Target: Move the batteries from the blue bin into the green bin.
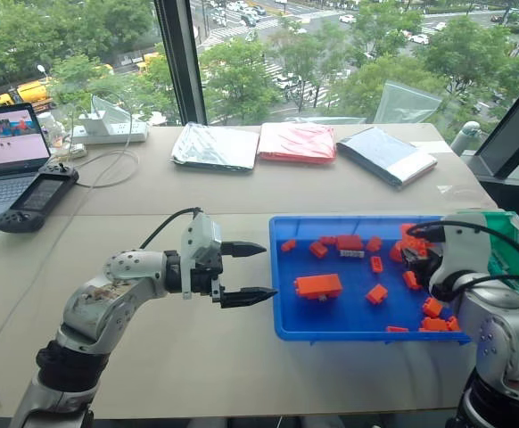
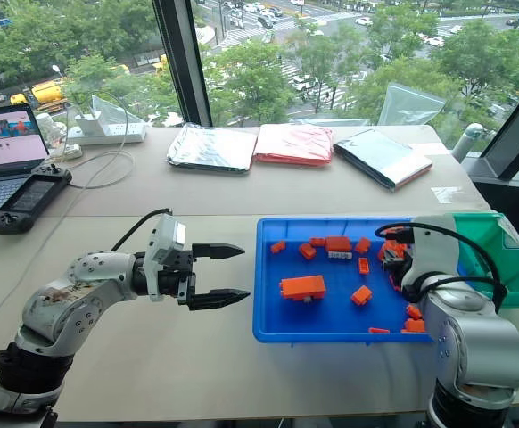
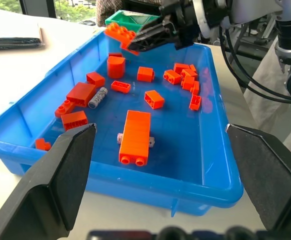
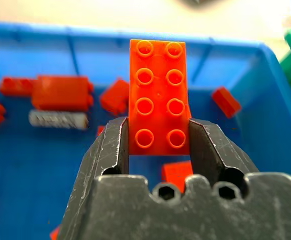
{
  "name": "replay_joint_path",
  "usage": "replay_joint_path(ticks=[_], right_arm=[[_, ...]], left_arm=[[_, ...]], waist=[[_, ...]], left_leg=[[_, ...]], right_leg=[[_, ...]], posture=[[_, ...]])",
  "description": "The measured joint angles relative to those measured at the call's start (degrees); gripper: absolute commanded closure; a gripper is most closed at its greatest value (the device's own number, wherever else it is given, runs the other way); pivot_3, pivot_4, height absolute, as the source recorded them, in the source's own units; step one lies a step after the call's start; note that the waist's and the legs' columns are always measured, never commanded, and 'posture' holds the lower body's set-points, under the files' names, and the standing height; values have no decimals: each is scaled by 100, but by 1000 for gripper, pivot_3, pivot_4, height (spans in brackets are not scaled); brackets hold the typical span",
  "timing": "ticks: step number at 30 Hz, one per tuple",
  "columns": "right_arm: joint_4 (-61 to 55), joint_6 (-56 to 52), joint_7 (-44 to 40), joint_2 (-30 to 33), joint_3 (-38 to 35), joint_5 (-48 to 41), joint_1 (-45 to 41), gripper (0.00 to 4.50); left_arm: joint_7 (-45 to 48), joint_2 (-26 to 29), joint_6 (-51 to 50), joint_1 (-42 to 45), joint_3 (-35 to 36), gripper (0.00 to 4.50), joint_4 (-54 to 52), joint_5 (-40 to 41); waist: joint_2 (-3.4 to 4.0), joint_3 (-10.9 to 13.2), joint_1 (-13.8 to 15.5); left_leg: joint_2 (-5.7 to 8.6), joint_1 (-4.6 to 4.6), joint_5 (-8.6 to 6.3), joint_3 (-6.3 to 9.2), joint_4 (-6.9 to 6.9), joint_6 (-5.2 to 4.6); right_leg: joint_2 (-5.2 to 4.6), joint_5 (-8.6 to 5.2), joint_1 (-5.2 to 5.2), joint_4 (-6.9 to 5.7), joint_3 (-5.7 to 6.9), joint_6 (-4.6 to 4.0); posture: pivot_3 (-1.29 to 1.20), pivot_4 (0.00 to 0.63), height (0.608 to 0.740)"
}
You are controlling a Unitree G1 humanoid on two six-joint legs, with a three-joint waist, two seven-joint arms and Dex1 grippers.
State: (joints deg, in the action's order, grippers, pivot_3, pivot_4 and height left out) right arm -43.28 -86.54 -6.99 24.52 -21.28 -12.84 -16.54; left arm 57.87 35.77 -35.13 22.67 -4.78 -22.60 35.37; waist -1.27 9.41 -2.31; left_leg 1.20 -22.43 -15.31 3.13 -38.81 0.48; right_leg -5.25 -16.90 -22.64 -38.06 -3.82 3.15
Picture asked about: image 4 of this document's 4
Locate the blue plastic bin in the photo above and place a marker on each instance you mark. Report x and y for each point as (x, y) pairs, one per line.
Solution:
(35, 175)

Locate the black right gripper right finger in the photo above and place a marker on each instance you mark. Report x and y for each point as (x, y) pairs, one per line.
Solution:
(223, 147)

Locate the orange eight-stud building brick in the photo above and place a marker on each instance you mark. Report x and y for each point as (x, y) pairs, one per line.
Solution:
(158, 100)

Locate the long flat red building brick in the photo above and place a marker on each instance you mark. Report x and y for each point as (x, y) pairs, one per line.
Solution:
(15, 86)

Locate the large red building brick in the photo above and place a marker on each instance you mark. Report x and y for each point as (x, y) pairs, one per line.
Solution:
(60, 92)

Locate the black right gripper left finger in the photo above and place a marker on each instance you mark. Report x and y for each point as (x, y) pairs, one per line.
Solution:
(103, 150)

